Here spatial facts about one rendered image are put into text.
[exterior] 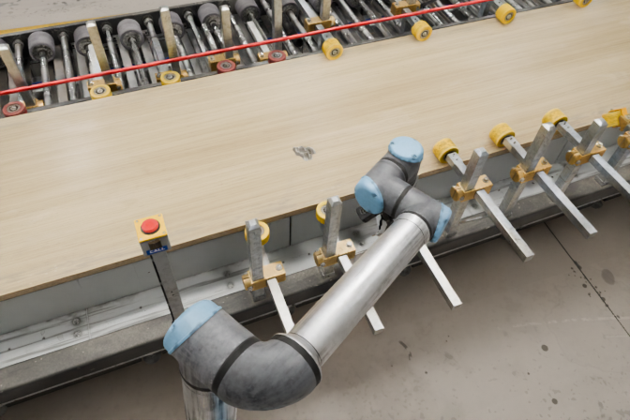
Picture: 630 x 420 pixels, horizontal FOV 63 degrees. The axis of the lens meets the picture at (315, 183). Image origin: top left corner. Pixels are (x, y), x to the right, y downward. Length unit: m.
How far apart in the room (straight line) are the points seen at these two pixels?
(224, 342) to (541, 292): 2.18
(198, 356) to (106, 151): 1.22
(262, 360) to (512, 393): 1.82
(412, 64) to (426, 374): 1.38
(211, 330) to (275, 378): 0.14
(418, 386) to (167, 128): 1.53
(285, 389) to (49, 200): 1.24
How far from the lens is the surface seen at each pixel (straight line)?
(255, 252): 1.55
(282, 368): 0.91
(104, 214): 1.84
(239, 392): 0.92
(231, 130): 2.01
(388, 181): 1.26
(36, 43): 2.74
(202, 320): 0.95
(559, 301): 2.91
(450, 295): 1.70
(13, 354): 2.01
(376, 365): 2.49
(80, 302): 1.96
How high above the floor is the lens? 2.29
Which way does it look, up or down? 50 degrees down
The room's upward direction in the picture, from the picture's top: 4 degrees clockwise
